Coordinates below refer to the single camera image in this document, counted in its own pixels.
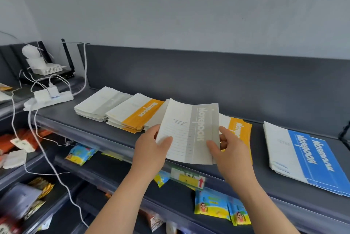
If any person's left hand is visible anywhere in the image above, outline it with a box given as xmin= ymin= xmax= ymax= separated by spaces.
xmin=131 ymin=124 xmax=174 ymax=185

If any person's right hand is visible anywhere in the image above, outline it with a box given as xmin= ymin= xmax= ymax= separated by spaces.
xmin=206 ymin=126 xmax=257 ymax=191

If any small orange notebook stack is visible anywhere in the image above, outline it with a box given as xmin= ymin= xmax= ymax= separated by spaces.
xmin=218 ymin=113 xmax=253 ymax=165
xmin=105 ymin=93 xmax=165 ymax=134

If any small grey notebook stack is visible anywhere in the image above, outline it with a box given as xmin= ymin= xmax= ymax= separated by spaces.
xmin=155 ymin=98 xmax=221 ymax=165
xmin=74 ymin=86 xmax=134 ymax=123
xmin=143 ymin=99 xmax=170 ymax=132

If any small blue notebook stack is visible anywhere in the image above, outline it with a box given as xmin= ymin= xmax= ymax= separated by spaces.
xmin=263 ymin=121 xmax=350 ymax=198

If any person's left forearm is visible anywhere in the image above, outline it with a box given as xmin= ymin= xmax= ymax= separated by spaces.
xmin=85 ymin=172 xmax=153 ymax=234

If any person's right forearm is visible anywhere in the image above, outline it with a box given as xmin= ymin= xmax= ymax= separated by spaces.
xmin=238 ymin=180 xmax=300 ymax=234

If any yellow blue snack packet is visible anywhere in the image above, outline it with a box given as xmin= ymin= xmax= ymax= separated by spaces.
xmin=228 ymin=198 xmax=252 ymax=226
xmin=153 ymin=170 xmax=171 ymax=188
xmin=65 ymin=143 xmax=98 ymax=167
xmin=194 ymin=188 xmax=232 ymax=221

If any yellow white price tag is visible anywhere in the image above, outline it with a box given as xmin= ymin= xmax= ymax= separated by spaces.
xmin=170 ymin=167 xmax=206 ymax=190

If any dark grey back panel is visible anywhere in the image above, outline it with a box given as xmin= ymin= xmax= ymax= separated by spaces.
xmin=82 ymin=44 xmax=350 ymax=140

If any white power strip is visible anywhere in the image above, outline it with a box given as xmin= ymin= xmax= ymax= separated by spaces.
xmin=23 ymin=91 xmax=74 ymax=112

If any yellow brown snack packet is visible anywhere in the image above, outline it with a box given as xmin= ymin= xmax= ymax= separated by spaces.
xmin=24 ymin=177 xmax=55 ymax=221

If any slotted dark metal upright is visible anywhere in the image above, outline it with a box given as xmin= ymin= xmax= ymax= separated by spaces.
xmin=77 ymin=42 xmax=91 ymax=89
xmin=339 ymin=121 xmax=350 ymax=141

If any white charger plug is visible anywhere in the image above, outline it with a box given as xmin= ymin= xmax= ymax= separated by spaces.
xmin=48 ymin=84 xmax=60 ymax=98

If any black router body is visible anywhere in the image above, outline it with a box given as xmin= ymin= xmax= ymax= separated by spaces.
xmin=20 ymin=69 xmax=75 ymax=81

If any white power adapter block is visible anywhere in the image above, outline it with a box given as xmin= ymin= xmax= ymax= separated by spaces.
xmin=34 ymin=89 xmax=50 ymax=103

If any black router antenna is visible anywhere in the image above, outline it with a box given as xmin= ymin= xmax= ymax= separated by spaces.
xmin=61 ymin=38 xmax=75 ymax=74

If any white padded pouch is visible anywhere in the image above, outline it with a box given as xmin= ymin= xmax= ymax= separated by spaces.
xmin=3 ymin=149 xmax=27 ymax=169

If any grey foil packet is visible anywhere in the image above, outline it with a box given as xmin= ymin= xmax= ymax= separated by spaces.
xmin=0 ymin=183 xmax=42 ymax=219

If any orange white packet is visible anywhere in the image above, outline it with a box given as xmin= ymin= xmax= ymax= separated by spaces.
xmin=0 ymin=128 xmax=53 ymax=155

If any white router device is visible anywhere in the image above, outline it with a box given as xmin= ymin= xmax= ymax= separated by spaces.
xmin=22 ymin=45 xmax=46 ymax=69

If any red white snack packet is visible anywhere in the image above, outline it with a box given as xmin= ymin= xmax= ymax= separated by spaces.
xmin=0 ymin=216 xmax=21 ymax=234

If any pale flat paper packet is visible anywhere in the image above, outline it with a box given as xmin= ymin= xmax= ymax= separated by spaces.
xmin=0 ymin=83 xmax=13 ymax=103

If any clear plastic price rail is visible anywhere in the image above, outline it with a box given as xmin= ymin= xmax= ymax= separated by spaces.
xmin=34 ymin=116 xmax=350 ymax=234

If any thin white cable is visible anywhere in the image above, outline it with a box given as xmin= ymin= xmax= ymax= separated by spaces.
xmin=27 ymin=105 xmax=89 ymax=229

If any thick white braided cable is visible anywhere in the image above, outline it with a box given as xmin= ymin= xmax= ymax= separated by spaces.
xmin=61 ymin=41 xmax=88 ymax=96

